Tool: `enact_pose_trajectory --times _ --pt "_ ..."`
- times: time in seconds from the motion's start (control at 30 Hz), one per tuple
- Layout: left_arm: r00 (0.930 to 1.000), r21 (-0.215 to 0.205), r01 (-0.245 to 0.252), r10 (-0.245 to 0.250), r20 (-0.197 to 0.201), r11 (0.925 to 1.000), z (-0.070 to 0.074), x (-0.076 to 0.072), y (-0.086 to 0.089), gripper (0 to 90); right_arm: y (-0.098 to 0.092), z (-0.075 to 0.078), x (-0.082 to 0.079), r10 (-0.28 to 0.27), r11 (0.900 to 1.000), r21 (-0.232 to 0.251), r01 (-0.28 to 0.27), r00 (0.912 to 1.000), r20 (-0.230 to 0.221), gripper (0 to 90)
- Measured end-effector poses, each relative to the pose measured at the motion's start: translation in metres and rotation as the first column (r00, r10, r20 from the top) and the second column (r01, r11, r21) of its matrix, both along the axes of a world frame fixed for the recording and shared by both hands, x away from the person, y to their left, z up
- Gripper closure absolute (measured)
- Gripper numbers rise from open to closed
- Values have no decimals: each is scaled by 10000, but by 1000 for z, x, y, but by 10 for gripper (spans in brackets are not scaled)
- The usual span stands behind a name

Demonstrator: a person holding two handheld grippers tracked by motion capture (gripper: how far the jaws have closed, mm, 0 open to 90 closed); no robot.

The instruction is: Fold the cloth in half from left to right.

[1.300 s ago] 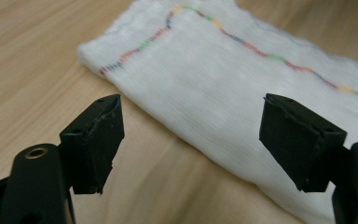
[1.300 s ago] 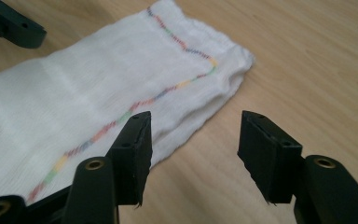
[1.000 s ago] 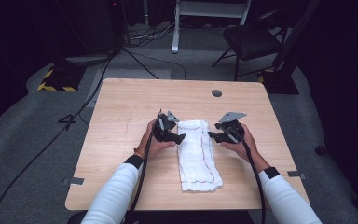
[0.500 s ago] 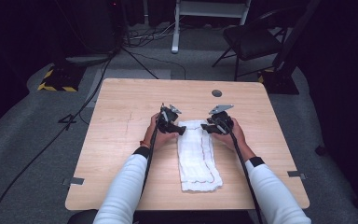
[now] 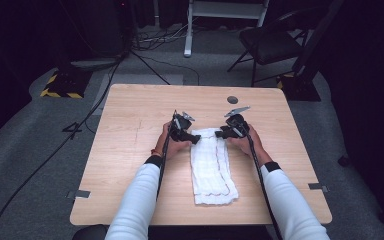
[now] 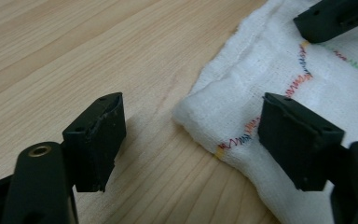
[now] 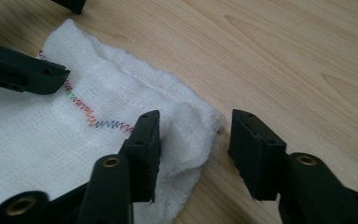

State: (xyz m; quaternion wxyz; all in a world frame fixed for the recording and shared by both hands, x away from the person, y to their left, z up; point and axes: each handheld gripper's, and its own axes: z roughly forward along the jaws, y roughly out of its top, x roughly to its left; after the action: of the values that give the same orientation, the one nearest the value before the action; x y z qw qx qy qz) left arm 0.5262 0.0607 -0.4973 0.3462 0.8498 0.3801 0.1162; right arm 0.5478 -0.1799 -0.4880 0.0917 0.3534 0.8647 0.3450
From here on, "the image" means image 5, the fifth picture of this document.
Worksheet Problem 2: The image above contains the small black floor object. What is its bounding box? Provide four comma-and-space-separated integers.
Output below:
337, 153, 352, 168

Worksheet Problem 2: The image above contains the white towel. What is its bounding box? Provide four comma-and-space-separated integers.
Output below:
189, 127, 240, 206

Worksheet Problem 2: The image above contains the person's left hand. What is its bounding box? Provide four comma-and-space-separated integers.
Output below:
152, 121, 193, 162

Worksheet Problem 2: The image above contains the black computer tower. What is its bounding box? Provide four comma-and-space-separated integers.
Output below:
67, 0, 135, 63

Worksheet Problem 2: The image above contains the black stand with striped base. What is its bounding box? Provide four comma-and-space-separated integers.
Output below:
276, 0, 345, 102

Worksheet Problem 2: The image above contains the thin black floor cable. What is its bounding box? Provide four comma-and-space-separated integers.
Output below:
139, 54, 201, 86

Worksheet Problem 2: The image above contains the black folding chair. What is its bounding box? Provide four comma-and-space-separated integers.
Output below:
226, 9, 310, 88

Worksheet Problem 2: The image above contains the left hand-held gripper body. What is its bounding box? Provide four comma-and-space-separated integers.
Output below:
170, 110, 196, 142

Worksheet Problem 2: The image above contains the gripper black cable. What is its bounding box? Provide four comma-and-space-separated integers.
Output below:
155, 121, 178, 202
242, 125, 284, 240

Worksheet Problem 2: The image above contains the bundle of floor cables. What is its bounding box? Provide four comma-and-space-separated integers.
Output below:
132, 23, 194, 52

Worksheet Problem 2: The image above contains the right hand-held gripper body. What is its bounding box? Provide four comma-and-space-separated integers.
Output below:
223, 106, 252, 139

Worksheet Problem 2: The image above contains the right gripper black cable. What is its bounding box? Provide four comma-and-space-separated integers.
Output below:
242, 125, 284, 240

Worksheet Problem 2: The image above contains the white metal desk frame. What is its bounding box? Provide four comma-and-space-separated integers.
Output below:
183, 0, 271, 59

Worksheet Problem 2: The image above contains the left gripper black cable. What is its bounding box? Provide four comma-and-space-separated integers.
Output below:
155, 121, 178, 202

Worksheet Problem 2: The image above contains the long black floor cable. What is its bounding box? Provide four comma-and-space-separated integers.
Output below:
0, 61, 123, 240

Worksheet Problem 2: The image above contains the striped black stand base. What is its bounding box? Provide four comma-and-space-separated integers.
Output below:
39, 68, 93, 100

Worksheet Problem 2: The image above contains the black stool seat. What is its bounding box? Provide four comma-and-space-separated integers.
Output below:
71, 224, 110, 240

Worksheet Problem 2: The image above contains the grey tape strip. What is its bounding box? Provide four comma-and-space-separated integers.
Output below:
307, 182, 330, 194
66, 189, 92, 200

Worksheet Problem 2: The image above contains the person's right hand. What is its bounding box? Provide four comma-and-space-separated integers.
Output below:
227, 124, 275, 167

